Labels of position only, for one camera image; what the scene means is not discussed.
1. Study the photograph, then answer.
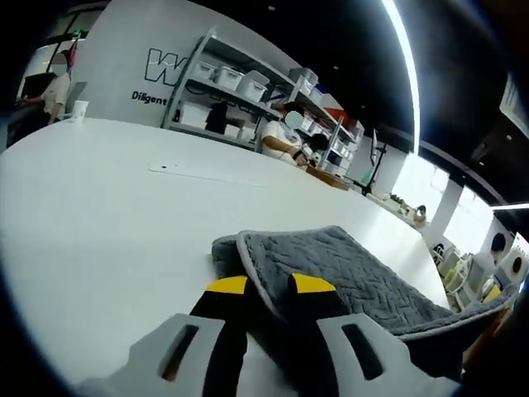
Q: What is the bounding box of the metal shelf with bins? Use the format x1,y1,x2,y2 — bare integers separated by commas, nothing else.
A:
181,60,356,170

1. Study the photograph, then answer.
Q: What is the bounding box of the grey open laptop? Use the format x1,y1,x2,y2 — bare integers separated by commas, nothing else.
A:
68,80,88,103

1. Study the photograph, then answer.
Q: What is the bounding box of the grey metal shelf rack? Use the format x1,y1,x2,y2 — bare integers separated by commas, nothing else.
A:
295,68,365,177
161,25,299,151

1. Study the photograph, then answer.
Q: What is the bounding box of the white cup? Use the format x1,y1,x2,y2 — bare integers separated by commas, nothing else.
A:
72,100,89,126

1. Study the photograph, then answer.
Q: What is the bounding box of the grey towel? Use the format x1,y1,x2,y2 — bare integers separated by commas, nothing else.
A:
211,224,520,342

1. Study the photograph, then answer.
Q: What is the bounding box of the black bag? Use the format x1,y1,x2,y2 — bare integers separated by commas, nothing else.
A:
205,100,230,136

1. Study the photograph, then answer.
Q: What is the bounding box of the long ceiling light strip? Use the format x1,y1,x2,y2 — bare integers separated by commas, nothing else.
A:
382,0,422,156

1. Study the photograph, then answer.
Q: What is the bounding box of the wooden tray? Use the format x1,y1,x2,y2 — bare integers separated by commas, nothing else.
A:
305,165,352,192

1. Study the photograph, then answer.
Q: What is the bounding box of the black light stand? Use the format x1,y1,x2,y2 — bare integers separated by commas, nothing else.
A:
362,127,388,196

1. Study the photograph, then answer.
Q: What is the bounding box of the black computer monitor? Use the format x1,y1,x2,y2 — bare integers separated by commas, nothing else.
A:
19,74,48,104

